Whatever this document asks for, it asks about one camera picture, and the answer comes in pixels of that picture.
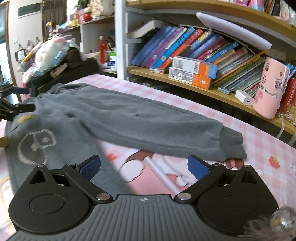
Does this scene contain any pile of clutter bags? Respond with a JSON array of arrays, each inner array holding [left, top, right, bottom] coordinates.
[[30, 37, 80, 75]]

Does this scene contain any bunch of pencils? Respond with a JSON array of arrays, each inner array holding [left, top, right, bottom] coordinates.
[[105, 36, 116, 52]]

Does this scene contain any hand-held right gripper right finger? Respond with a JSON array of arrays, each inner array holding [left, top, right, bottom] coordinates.
[[173, 155, 261, 205]]

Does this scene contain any orange white carton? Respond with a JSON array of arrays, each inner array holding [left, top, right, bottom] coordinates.
[[171, 56, 218, 79], [168, 67, 212, 90]]

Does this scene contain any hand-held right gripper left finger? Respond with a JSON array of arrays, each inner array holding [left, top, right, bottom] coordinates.
[[29, 155, 114, 205]]

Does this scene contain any white flat desk lamp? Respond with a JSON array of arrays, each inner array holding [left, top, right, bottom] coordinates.
[[196, 11, 272, 50]]

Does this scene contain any pink checked table mat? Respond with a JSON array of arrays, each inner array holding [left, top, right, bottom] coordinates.
[[0, 74, 296, 232]]

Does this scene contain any hanging tote bag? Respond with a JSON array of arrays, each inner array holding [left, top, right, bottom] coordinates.
[[14, 44, 27, 63]]

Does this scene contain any wall panel box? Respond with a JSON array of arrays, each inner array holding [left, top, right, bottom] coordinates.
[[17, 2, 41, 18]]

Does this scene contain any dark brown hat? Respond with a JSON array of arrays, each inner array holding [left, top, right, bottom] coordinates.
[[66, 47, 84, 68]]

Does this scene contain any pink sticker tumbler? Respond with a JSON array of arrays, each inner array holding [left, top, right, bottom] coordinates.
[[253, 57, 290, 120]]

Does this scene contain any thick dark-covered book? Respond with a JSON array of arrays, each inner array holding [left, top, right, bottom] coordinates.
[[128, 20, 162, 39]]

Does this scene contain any grey sweatshirt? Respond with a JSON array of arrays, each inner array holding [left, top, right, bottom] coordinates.
[[4, 83, 247, 202]]

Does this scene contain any dark wooden door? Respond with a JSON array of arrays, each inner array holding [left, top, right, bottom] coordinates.
[[42, 0, 67, 42]]

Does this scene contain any pearl bead string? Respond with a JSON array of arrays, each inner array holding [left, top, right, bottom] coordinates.
[[276, 111, 296, 127]]

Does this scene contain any clear plastic strap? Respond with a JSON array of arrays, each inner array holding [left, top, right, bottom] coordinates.
[[276, 118, 286, 140]]

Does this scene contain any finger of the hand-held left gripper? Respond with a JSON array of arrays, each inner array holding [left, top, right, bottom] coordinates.
[[0, 98, 36, 122], [0, 84, 31, 98]]

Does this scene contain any white side shelf unit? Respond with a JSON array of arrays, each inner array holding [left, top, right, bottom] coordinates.
[[67, 15, 116, 75]]

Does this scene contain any white charger plug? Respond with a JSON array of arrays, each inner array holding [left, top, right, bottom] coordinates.
[[235, 90, 255, 106]]

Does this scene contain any black case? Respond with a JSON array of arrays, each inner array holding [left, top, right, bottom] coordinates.
[[30, 58, 101, 93]]

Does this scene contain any row of blue children's books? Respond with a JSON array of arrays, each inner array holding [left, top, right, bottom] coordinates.
[[131, 25, 266, 92]]

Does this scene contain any grey fuzzy cloth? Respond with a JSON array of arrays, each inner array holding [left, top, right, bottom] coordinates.
[[245, 214, 281, 238]]

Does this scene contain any row of red-spined books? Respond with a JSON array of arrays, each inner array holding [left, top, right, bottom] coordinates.
[[280, 77, 296, 114]]

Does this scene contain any red tassel ornament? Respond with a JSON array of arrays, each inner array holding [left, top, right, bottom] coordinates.
[[99, 35, 105, 63]]

